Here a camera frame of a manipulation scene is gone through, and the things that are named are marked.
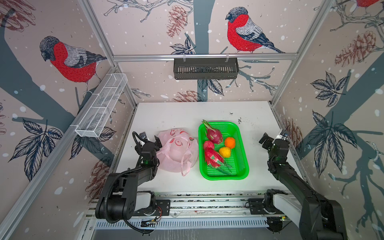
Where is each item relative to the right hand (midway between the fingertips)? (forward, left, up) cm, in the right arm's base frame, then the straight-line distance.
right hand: (273, 134), depth 86 cm
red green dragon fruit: (+2, +34, -5) cm, 35 cm away
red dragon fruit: (-14, +34, -5) cm, 38 cm away
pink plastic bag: (-7, +56, -11) cm, 58 cm away
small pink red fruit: (-4, +38, -7) cm, 38 cm away
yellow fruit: (-8, +28, -8) cm, 30 cm away
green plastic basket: (-11, +19, -11) cm, 25 cm away
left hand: (-2, +73, -2) cm, 73 cm away
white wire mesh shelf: (+4, +96, +18) cm, 98 cm away
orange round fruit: (-1, +24, -8) cm, 25 cm away
